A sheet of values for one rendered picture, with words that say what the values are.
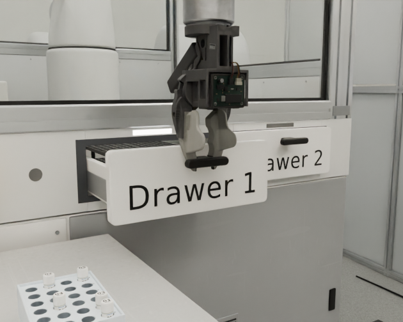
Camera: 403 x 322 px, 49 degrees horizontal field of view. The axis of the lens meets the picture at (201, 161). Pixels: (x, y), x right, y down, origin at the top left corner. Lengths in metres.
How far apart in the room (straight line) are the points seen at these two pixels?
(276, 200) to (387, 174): 1.64
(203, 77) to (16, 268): 0.38
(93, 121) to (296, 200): 0.53
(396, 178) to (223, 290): 1.72
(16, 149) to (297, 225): 0.66
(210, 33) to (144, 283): 0.35
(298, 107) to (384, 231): 1.74
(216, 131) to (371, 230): 2.15
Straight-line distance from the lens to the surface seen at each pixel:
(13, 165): 0.78
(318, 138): 1.08
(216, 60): 0.62
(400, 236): 2.64
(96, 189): 0.77
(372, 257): 2.81
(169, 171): 0.69
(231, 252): 1.00
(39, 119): 0.79
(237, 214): 0.98
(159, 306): 0.56
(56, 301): 0.49
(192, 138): 0.66
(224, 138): 0.68
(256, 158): 0.78
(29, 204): 0.80
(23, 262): 0.73
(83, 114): 0.80
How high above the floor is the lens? 1.01
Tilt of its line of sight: 9 degrees down
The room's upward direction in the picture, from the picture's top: straight up
